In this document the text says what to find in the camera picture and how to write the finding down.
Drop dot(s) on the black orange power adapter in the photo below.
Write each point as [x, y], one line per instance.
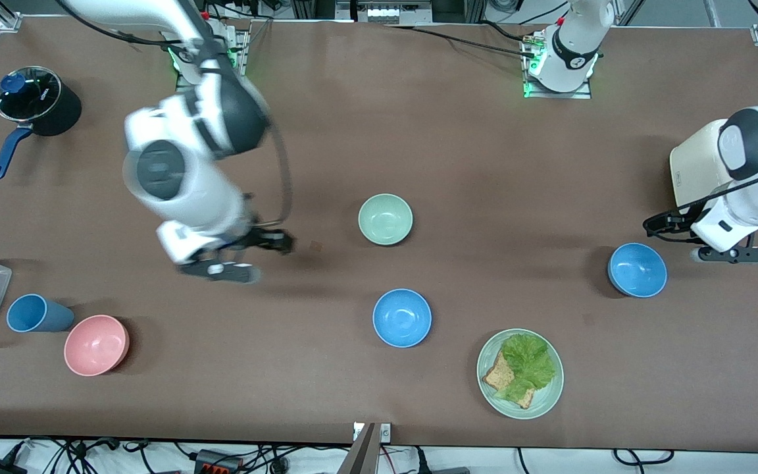
[218, 462]

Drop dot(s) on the blue bowl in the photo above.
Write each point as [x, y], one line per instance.
[637, 270]
[402, 318]

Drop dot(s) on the light green bowl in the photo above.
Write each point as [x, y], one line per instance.
[385, 219]

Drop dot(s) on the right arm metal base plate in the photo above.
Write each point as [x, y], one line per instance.
[242, 46]

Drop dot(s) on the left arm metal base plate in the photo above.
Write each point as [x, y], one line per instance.
[583, 92]

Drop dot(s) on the grey camera mount bar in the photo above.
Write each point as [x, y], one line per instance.
[362, 454]

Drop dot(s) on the grey electronics box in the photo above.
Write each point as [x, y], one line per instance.
[382, 12]

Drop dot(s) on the blue cup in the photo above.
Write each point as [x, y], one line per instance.
[37, 315]

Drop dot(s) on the green lettuce leaf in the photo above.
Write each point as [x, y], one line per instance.
[529, 359]

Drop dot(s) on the brown bread slice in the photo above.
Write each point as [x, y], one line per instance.
[499, 376]

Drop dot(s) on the glass pot lid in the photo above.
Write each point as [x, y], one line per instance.
[30, 92]

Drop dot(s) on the pink bowl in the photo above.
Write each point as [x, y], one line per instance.
[95, 345]

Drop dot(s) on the light green plate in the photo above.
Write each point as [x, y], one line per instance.
[547, 395]

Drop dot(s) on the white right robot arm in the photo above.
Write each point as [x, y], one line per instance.
[181, 197]

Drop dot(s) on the cream white toaster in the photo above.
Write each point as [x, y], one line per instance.
[695, 164]

